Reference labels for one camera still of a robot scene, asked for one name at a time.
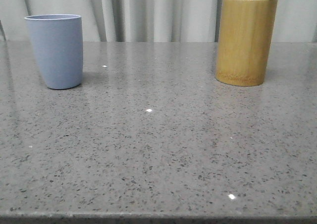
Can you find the blue plastic cup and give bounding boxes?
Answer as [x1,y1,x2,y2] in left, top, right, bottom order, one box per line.
[24,14,83,90]

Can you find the grey curtain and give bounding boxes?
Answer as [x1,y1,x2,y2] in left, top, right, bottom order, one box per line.
[0,0,317,43]

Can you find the bamboo cylinder holder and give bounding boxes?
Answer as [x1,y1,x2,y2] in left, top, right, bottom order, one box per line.
[215,0,278,87]

